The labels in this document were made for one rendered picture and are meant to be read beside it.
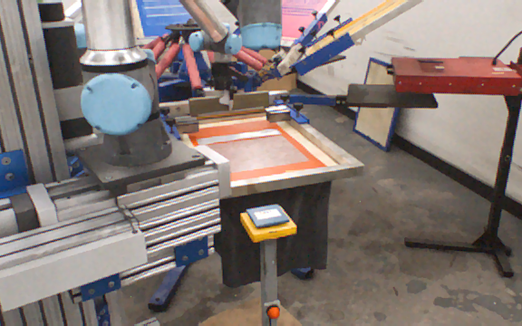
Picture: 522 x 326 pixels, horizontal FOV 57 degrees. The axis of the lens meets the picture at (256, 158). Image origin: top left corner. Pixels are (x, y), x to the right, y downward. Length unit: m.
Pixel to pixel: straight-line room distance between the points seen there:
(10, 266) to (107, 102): 0.33
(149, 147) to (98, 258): 0.25
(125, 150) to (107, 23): 0.30
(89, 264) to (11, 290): 0.13
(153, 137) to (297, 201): 0.83
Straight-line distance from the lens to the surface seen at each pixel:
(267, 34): 0.88
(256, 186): 1.55
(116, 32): 0.87
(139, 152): 1.03
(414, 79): 2.52
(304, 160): 1.80
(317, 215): 1.81
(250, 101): 2.15
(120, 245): 0.96
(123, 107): 0.87
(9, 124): 1.16
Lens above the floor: 1.65
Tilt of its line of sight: 23 degrees down
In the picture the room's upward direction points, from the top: 2 degrees counter-clockwise
